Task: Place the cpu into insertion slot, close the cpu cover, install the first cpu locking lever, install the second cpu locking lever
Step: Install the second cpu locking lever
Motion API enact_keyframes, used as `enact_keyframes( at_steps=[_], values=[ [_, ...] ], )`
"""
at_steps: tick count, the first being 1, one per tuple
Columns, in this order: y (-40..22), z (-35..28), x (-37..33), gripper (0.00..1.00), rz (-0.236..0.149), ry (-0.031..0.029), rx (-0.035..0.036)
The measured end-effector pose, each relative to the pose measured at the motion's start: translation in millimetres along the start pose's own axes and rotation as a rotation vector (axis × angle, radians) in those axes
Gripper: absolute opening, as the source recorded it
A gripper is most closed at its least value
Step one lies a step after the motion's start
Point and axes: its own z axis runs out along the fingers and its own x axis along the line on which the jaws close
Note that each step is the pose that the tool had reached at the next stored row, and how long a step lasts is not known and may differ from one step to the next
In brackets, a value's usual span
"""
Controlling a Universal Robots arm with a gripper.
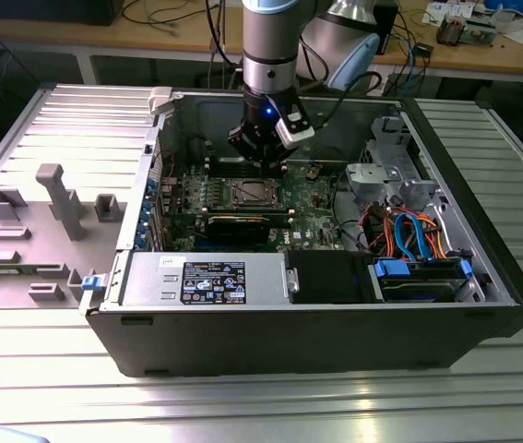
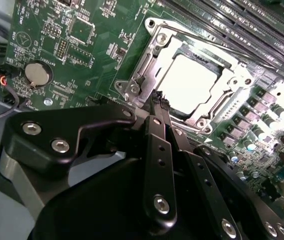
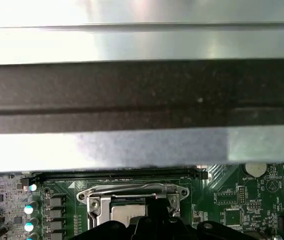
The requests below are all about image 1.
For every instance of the copper heat sink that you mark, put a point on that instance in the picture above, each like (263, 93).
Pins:
(450, 32)

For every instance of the silver metal bracket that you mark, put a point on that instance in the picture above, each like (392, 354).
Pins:
(292, 279)

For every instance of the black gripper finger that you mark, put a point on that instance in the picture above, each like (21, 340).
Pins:
(281, 159)
(245, 140)

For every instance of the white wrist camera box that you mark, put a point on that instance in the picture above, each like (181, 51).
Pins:
(294, 131)

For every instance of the black upright box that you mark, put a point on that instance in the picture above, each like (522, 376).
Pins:
(390, 23)

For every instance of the small black adapter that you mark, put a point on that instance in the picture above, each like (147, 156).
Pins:
(424, 49)

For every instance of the blue card retainer clip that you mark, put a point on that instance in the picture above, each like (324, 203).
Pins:
(144, 226)
(148, 207)
(140, 242)
(152, 187)

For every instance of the grey parts rack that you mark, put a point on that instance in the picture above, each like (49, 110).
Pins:
(35, 258)

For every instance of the hard disk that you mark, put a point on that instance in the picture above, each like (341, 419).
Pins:
(418, 288)

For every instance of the metal locking lever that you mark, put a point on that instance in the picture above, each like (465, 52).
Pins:
(263, 193)
(247, 179)

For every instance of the blue cardboard box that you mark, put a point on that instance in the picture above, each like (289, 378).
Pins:
(519, 5)

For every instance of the green RAM stick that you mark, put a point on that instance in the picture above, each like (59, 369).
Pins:
(5, 271)

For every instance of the black rating label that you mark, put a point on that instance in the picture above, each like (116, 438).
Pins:
(215, 282)

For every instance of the blue plastic case latch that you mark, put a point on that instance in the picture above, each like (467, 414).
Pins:
(92, 283)

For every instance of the black PC case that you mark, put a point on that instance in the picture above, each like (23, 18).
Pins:
(288, 341)

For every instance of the wooden workbench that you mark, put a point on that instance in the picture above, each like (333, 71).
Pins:
(58, 37)

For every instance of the silver CPU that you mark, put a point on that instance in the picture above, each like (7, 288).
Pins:
(254, 193)

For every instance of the black plastic shroud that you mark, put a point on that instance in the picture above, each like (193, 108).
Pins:
(325, 277)

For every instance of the green motherboard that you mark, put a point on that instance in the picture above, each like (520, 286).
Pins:
(309, 221)

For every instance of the blue disk carrier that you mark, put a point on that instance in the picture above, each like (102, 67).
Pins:
(390, 268)

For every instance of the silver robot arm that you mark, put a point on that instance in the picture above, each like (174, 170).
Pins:
(270, 41)

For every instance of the black computer tower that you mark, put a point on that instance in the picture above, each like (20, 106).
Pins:
(49, 11)

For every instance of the black RAM slot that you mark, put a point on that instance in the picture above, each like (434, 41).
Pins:
(247, 212)
(247, 208)

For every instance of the graphics card with black shroud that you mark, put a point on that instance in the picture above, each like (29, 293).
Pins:
(238, 228)

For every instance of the grey power supply unit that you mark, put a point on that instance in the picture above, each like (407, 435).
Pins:
(150, 281)

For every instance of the grey metal drive cage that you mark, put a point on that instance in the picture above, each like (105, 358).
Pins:
(372, 177)

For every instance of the grey plastic case latch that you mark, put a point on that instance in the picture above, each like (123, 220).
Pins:
(159, 99)

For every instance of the grey electronic device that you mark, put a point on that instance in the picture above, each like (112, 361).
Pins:
(478, 32)

